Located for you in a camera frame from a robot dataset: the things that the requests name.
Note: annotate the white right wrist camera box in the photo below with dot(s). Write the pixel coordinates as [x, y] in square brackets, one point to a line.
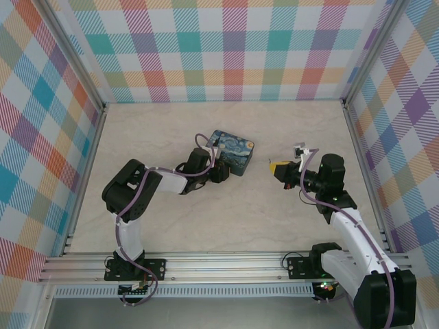
[301, 152]

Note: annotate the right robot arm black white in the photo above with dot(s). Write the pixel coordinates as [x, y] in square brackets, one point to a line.
[384, 301]

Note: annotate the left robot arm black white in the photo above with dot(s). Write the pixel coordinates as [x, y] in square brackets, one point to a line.
[127, 192]

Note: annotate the aluminium frame post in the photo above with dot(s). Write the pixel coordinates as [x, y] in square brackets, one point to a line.
[73, 55]
[374, 51]

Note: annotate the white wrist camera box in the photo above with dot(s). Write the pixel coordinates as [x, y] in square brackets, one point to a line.
[210, 149]
[301, 152]

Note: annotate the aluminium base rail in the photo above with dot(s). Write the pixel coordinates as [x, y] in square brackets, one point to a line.
[223, 265]

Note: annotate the starry night print tin box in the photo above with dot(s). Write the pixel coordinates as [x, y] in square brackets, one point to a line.
[235, 145]

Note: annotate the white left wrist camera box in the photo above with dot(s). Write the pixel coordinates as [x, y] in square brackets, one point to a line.
[210, 149]

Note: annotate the aluminium side rail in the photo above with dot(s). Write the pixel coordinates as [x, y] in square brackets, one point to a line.
[91, 161]
[363, 164]

